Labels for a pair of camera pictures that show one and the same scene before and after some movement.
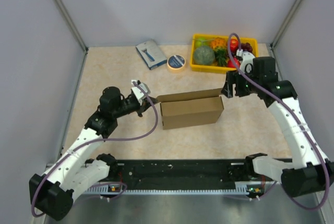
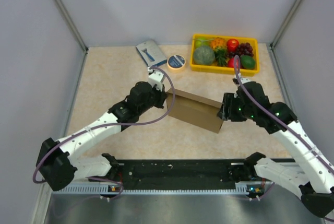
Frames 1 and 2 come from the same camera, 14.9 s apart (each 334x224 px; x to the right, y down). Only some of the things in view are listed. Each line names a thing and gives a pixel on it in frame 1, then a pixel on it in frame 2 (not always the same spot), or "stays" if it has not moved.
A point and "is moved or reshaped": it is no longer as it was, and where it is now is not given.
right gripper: (233, 77) -> (226, 111)
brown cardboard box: (190, 108) is moved or reshaped
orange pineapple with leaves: (219, 45) stays
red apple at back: (234, 44) stays
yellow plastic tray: (215, 68) stays
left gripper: (145, 105) -> (162, 96)
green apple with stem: (201, 41) stays
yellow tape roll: (176, 62) stays
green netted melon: (204, 55) stays
